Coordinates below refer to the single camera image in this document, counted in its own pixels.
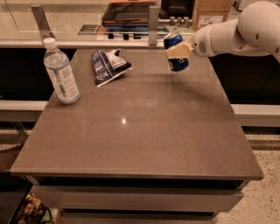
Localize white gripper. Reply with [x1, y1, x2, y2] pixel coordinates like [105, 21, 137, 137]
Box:
[165, 24, 216, 59]

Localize blue pepsi can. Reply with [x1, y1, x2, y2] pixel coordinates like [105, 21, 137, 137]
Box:
[164, 33, 189, 72]

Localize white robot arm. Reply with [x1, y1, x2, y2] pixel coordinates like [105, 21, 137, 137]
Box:
[164, 1, 280, 62]

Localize brown cardboard box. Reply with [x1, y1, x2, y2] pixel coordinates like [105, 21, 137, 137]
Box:
[192, 0, 233, 31]

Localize dark tray stack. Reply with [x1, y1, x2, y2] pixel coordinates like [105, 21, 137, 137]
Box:
[101, 0, 167, 32]

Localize blue white chip bag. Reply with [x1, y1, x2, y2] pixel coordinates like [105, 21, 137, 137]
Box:
[91, 49, 132, 88]

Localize clear plastic water bottle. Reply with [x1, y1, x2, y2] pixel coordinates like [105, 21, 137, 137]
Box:
[43, 38, 80, 104]

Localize grey drawer cabinet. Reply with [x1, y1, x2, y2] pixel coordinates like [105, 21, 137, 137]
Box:
[32, 185, 244, 224]

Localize snack bag on floor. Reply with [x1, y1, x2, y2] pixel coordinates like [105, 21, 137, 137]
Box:
[12, 192, 53, 224]

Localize grey metal bracket middle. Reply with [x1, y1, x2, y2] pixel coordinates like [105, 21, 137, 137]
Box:
[149, 5, 159, 46]

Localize grey metal bracket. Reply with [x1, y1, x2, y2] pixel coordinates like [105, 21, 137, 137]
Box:
[149, 5, 159, 46]
[31, 5, 54, 40]

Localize grey metal bracket left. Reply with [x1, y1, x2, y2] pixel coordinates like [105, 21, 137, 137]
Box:
[31, 5, 54, 40]

